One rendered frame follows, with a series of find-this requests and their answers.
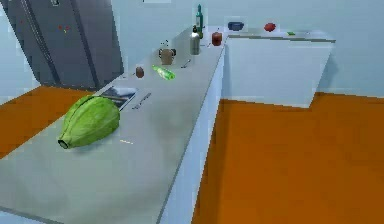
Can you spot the white kitchen counter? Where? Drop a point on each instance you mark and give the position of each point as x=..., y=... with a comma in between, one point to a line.
x=166, y=133

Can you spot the lying green glass bottle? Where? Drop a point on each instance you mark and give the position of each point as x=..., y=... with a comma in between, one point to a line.
x=163, y=72

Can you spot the small grey utensil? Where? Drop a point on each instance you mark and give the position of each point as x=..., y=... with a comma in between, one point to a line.
x=186, y=63

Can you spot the grey table knife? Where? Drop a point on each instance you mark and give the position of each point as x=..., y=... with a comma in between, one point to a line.
x=141, y=101

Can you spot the small brown shaker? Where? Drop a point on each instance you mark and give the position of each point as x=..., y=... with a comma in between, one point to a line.
x=139, y=72

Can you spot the silver spray bottle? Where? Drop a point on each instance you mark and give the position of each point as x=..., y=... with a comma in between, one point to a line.
x=195, y=42

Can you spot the dark red cup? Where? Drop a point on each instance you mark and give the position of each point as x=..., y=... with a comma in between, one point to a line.
x=216, y=38

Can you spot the tall green wine bottle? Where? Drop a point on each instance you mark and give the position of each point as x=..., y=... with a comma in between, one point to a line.
x=199, y=20

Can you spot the dark blue bowl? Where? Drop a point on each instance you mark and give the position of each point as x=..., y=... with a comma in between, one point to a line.
x=235, y=25

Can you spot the green lettuce head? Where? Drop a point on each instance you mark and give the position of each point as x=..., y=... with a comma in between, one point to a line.
x=90, y=121

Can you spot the red tomato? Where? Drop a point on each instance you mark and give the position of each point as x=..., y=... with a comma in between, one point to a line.
x=269, y=27

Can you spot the small green sponge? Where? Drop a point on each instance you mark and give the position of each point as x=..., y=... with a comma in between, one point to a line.
x=291, y=33

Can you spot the dark grey fridge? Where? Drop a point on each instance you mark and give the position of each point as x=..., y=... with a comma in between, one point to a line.
x=63, y=43

